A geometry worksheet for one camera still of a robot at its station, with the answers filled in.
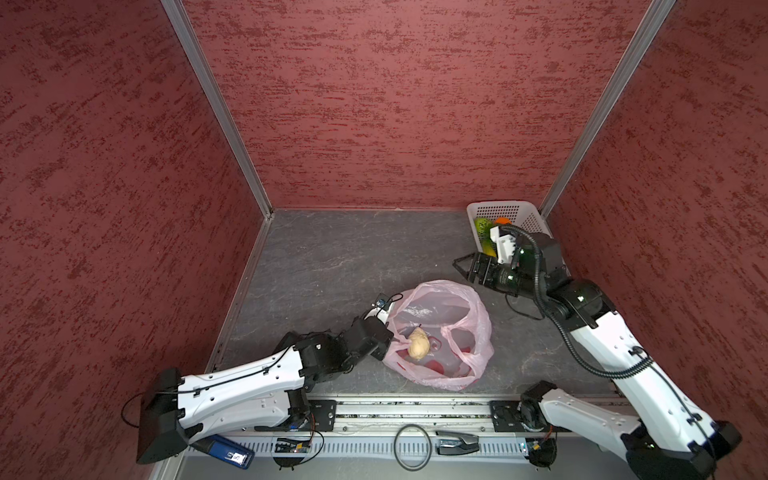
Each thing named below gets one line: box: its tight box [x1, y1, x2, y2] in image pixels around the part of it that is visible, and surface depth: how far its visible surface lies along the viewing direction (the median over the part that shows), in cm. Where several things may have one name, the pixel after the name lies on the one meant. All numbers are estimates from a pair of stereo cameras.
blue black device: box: [189, 434, 256, 470], surface depth 68 cm
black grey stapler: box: [435, 430, 480, 455], surface depth 71 cm
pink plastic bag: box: [382, 280, 494, 391], surface depth 74 cm
